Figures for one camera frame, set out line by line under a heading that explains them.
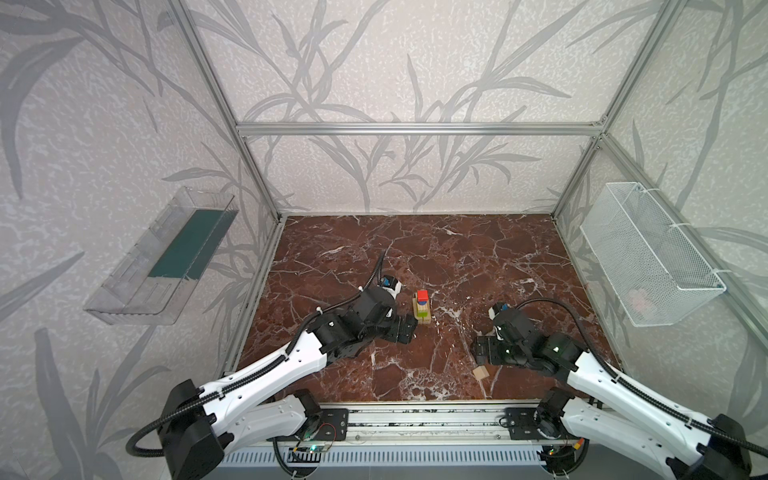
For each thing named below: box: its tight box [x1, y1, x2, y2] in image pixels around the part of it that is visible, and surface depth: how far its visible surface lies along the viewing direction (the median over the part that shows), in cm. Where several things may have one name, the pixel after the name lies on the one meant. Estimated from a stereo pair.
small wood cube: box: [472, 366, 490, 380], surface depth 84 cm
